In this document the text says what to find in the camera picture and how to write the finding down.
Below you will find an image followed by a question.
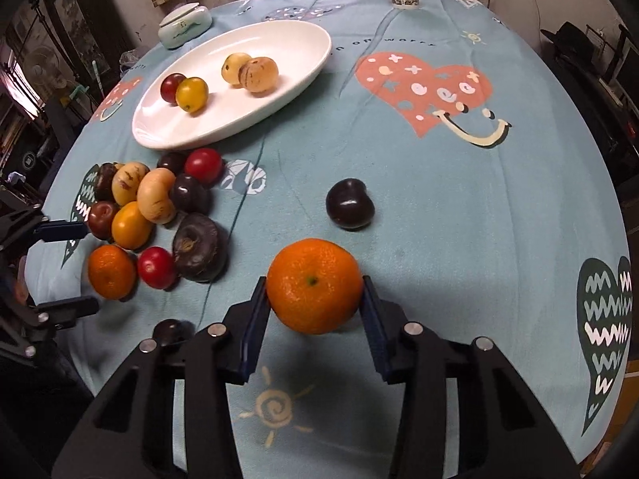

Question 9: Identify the tan striped round fruit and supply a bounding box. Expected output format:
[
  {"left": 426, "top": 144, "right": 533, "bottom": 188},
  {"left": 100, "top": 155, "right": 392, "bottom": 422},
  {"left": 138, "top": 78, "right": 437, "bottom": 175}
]
[{"left": 238, "top": 56, "right": 279, "bottom": 93}]

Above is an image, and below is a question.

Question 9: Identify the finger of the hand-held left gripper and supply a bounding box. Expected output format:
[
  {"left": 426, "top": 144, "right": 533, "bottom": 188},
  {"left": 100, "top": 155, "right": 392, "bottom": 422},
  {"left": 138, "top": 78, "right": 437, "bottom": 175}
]
[
  {"left": 0, "top": 295, "right": 101, "bottom": 360},
  {"left": 0, "top": 202, "right": 91, "bottom": 260}
]

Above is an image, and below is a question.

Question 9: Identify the yellow tomato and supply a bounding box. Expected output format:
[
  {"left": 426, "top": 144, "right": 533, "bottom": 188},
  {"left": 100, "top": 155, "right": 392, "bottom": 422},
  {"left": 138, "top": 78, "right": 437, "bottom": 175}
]
[{"left": 175, "top": 77, "right": 209, "bottom": 113}]

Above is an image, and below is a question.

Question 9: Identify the large mandarin orange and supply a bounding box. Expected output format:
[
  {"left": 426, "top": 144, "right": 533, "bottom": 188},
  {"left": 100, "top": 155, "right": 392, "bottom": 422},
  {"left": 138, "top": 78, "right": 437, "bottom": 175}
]
[{"left": 266, "top": 238, "right": 363, "bottom": 336}]

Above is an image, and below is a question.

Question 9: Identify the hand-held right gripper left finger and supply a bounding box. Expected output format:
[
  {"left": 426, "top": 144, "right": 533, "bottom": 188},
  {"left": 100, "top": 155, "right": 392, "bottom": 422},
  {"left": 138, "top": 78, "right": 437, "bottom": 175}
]
[{"left": 52, "top": 276, "right": 273, "bottom": 479}]

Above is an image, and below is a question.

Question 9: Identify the celadon lidded ceramic dish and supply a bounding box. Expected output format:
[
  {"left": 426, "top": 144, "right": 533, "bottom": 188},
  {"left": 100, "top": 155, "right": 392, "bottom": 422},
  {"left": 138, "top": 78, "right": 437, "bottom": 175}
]
[{"left": 158, "top": 3, "right": 213, "bottom": 51}]

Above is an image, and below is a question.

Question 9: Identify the white oval plate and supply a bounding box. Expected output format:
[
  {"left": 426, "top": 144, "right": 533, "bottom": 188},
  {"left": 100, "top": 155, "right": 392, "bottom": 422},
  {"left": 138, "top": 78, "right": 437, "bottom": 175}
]
[{"left": 131, "top": 21, "right": 333, "bottom": 150}]

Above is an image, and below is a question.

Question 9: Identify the clear plastic bag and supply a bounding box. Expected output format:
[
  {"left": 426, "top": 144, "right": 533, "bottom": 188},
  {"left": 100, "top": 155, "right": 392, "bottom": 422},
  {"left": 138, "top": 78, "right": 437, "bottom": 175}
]
[{"left": 119, "top": 47, "right": 145, "bottom": 73}]

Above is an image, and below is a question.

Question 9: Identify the black computer monitor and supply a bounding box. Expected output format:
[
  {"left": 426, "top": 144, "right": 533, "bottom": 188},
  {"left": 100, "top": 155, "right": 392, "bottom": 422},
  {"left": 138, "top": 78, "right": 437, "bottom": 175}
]
[{"left": 616, "top": 50, "right": 639, "bottom": 101}]

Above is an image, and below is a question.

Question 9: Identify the small mandarin orange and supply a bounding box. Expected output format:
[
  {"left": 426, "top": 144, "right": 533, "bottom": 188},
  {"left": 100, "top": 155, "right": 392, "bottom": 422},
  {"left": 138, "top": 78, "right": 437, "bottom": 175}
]
[{"left": 88, "top": 244, "right": 138, "bottom": 300}]

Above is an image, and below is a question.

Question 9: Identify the orange-yellow tomato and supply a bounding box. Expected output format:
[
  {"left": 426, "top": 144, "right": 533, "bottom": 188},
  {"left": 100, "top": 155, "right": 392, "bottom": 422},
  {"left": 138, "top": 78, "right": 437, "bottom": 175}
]
[{"left": 111, "top": 201, "right": 155, "bottom": 251}]

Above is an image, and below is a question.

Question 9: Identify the large dark wrinkled fruit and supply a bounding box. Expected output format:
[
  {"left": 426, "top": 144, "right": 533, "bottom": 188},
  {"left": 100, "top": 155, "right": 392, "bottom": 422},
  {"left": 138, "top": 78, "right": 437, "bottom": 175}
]
[{"left": 172, "top": 212, "right": 230, "bottom": 283}]

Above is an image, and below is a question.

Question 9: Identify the dark red plum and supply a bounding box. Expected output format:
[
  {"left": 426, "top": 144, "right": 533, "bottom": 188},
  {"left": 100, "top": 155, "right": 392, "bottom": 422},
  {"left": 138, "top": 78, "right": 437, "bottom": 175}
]
[
  {"left": 160, "top": 73, "right": 188, "bottom": 105},
  {"left": 86, "top": 200, "right": 121, "bottom": 240}
]

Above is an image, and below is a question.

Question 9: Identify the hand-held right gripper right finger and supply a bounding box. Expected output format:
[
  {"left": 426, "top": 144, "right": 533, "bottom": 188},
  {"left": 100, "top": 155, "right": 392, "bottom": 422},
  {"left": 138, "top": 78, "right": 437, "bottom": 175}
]
[{"left": 362, "top": 275, "right": 582, "bottom": 479}]

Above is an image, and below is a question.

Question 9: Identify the small dark round fruit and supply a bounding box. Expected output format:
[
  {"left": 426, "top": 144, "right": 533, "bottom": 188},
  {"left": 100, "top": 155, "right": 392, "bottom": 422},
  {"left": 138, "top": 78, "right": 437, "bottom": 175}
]
[{"left": 152, "top": 318, "right": 194, "bottom": 350}]

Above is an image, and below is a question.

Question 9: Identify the teal printed tablecloth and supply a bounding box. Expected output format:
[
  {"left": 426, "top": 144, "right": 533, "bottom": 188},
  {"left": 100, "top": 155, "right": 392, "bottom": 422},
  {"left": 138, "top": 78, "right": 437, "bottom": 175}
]
[{"left": 25, "top": 0, "right": 631, "bottom": 479}]

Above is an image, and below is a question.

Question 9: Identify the dark purple plum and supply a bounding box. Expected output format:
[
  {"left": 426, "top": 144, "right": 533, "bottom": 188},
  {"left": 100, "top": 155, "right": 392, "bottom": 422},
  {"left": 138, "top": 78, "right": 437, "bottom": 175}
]
[
  {"left": 156, "top": 151, "right": 189, "bottom": 175},
  {"left": 170, "top": 174, "right": 210, "bottom": 214},
  {"left": 325, "top": 178, "right": 375, "bottom": 232}
]

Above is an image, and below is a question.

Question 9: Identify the black hat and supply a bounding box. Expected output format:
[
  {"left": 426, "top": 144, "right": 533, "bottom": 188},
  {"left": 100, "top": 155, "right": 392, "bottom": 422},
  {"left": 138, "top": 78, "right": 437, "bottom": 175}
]
[{"left": 540, "top": 21, "right": 600, "bottom": 68}]

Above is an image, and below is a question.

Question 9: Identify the large tan round fruit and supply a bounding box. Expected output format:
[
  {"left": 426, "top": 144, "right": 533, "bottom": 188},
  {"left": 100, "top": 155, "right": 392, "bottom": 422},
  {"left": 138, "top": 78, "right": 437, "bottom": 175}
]
[
  {"left": 136, "top": 168, "right": 177, "bottom": 225},
  {"left": 111, "top": 161, "right": 151, "bottom": 201}
]

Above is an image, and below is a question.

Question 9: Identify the dark brown striped fruit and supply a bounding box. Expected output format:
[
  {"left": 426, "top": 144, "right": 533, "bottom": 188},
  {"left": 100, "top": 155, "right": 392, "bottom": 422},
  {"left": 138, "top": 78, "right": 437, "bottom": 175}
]
[{"left": 93, "top": 162, "right": 121, "bottom": 203}]

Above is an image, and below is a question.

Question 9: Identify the red tomato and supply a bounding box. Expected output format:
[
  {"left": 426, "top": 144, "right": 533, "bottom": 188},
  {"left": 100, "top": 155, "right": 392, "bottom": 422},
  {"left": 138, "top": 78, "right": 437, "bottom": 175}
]
[
  {"left": 184, "top": 148, "right": 223, "bottom": 186},
  {"left": 137, "top": 246, "right": 179, "bottom": 291}
]

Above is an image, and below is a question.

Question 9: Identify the yellow spotted round fruit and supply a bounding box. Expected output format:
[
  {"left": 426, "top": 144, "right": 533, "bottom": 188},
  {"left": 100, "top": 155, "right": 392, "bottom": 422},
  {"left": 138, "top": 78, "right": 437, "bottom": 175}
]
[{"left": 221, "top": 52, "right": 253, "bottom": 87}]

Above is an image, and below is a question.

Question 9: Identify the white standing fan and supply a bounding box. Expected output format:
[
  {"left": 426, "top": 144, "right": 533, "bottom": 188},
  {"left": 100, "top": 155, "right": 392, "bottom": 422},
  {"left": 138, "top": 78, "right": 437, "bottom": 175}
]
[{"left": 24, "top": 44, "right": 67, "bottom": 91}]

